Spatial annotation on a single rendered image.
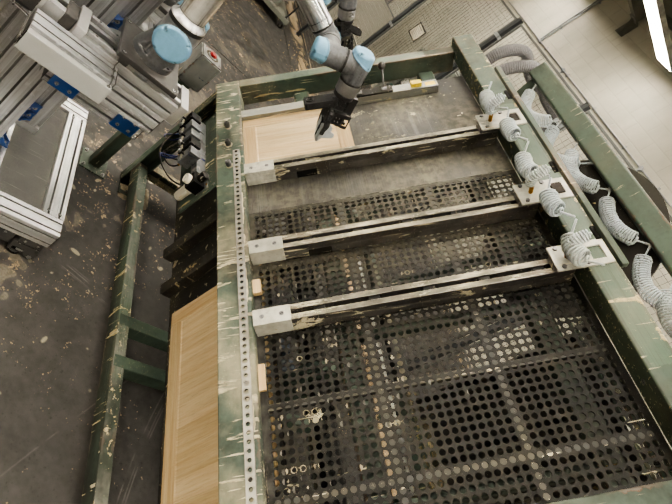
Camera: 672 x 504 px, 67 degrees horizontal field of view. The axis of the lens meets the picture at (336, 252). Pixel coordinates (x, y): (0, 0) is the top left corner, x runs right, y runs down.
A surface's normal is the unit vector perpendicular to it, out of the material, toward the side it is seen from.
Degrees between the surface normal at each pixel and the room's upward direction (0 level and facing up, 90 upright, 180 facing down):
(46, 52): 90
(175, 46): 97
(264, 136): 58
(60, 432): 0
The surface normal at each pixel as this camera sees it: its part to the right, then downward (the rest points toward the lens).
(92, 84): 0.16, 0.77
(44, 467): 0.79, -0.48
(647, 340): -0.08, -0.62
